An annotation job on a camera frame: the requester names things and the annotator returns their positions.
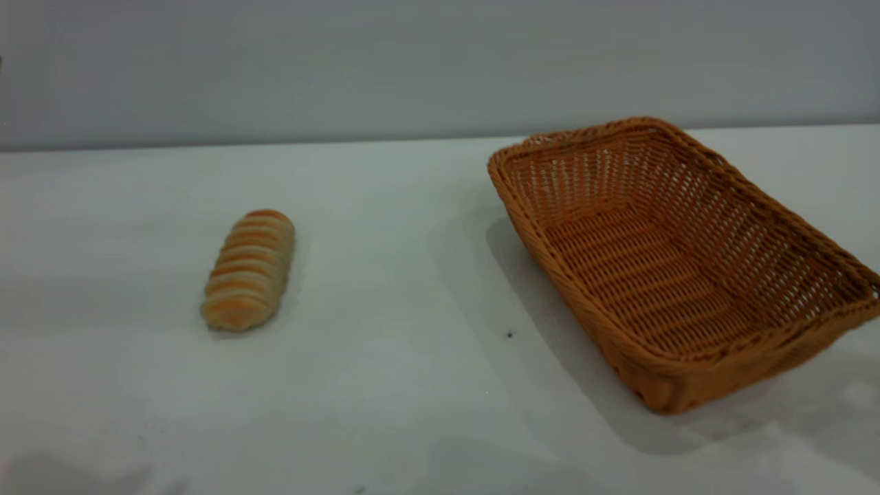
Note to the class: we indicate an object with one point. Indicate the striped bread roll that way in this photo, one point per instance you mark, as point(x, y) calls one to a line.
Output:
point(247, 275)

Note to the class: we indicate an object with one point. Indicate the orange woven wicker basket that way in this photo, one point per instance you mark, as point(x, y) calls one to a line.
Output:
point(639, 275)

